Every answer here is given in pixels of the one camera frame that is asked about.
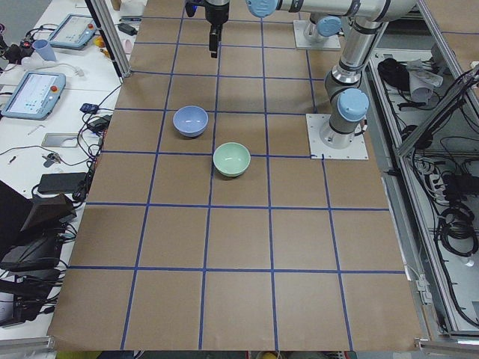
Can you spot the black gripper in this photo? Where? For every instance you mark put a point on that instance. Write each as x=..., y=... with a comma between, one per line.
x=216, y=13

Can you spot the green bowl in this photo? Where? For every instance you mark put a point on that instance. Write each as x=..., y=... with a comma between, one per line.
x=231, y=159

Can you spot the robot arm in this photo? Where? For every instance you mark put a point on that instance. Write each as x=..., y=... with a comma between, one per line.
x=257, y=8
x=349, y=104

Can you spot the blue bowl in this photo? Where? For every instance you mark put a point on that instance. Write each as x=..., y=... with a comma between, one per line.
x=190, y=121

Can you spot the black power adapter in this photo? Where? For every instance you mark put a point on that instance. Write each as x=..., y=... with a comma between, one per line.
x=127, y=29

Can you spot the pink plastic cup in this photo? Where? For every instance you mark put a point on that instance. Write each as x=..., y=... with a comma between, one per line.
x=127, y=46

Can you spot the far teach pendant tablet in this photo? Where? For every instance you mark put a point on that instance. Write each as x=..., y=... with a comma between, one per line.
x=74, y=32

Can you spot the teach pendant tablet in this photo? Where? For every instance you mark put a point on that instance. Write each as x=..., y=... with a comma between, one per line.
x=35, y=96
x=74, y=32

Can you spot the small blue black device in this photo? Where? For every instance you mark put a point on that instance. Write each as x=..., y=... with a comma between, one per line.
x=89, y=108

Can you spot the light blue plastic cup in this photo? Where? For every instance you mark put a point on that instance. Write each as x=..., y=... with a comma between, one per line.
x=44, y=49

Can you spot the near teach pendant tablet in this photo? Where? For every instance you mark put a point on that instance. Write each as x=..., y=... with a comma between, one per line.
x=35, y=96

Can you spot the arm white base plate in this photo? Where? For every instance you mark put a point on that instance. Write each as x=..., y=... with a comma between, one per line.
x=322, y=35
x=325, y=143

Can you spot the aluminium frame post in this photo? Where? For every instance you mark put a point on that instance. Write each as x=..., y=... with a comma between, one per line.
x=105, y=25

